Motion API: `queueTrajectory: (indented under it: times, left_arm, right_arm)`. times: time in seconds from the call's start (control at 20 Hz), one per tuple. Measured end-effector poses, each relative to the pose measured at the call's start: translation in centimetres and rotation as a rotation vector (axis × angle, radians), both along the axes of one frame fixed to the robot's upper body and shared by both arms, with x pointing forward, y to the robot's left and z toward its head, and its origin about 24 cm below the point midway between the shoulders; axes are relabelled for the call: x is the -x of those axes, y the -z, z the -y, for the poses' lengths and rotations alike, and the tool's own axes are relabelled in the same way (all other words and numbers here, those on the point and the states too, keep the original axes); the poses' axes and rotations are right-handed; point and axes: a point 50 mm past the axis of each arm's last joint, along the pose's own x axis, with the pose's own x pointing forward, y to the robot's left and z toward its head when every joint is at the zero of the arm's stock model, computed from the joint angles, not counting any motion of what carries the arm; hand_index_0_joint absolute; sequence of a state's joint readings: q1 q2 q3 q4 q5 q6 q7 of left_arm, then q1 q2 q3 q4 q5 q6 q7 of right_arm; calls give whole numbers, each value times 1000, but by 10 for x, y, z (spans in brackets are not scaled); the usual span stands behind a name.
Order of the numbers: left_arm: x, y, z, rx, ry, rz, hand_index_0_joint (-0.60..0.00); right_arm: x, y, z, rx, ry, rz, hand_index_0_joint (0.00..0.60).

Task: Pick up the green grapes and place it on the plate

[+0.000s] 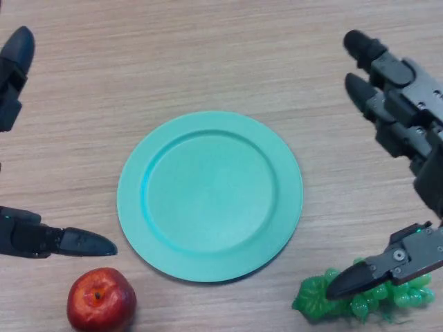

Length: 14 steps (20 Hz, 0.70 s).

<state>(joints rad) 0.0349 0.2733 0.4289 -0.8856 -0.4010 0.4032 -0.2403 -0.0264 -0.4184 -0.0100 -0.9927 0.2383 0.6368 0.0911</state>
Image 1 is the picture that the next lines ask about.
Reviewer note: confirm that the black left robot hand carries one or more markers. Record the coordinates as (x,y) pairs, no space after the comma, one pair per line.
(20,235)

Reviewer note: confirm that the teal round plate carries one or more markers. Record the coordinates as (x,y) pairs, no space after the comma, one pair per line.
(211,200)

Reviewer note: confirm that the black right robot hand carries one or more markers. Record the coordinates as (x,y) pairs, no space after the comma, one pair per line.
(408,103)

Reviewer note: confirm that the red apple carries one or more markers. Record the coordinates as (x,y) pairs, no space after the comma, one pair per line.
(100,304)

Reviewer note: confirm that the green grapes bunch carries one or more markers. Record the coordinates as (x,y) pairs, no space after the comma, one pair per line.
(311,297)

